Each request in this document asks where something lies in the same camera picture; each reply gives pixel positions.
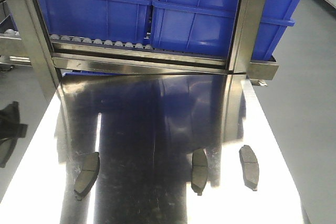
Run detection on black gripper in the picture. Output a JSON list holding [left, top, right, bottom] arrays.
[[1, 101, 28, 168]]

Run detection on brake pad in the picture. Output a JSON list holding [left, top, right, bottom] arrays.
[[239, 145, 259, 191], [73, 152, 100, 201], [191, 148, 208, 196]]

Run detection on roller conveyor track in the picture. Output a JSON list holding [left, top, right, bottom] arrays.
[[49, 34, 153, 50]]

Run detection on left blue plastic bin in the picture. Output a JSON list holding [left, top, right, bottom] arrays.
[[38, 0, 151, 44]]

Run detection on blue plastic bin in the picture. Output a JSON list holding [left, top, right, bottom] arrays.
[[38, 0, 151, 44], [151, 0, 300, 60]]

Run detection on right blue plastic bin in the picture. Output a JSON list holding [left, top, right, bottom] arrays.
[[151, 0, 300, 60]]

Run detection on stainless steel rack frame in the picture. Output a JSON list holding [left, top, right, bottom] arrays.
[[1, 0, 278, 101]]

